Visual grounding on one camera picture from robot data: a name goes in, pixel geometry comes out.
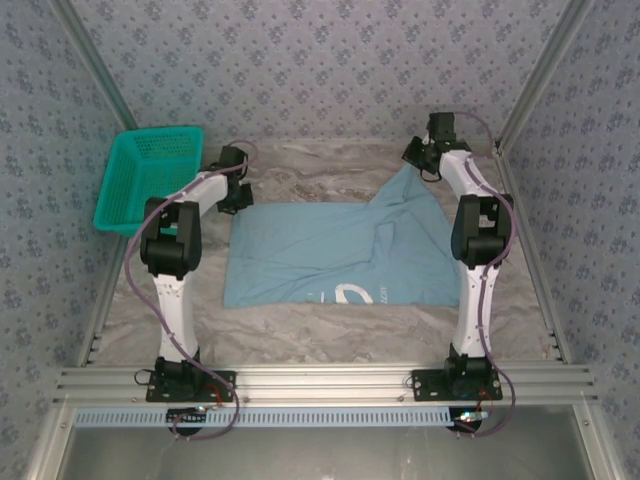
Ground teal plastic mesh basket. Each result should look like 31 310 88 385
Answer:
92 124 206 239

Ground light blue t-shirt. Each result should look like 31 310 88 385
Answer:
221 163 462 310

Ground small black electronics module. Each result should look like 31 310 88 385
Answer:
166 407 209 426
449 407 491 432

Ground grey metal panel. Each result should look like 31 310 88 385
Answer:
59 424 596 480

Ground aluminium corner post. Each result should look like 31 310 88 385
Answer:
493 0 597 157
49 0 152 157

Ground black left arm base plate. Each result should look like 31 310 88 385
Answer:
145 370 237 403

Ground aluminium frame crossbar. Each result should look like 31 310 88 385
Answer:
52 363 600 407

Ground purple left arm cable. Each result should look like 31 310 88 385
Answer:
123 139 259 442

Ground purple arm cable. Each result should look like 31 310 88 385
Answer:
449 110 516 440
123 139 259 442

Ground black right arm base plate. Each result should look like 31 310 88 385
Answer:
411 368 504 403

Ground grey slotted cable duct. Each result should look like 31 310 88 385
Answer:
73 405 464 429

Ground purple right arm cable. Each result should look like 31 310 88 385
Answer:
449 110 516 440

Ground aluminium frame leg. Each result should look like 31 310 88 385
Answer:
572 404 626 480
24 404 76 480

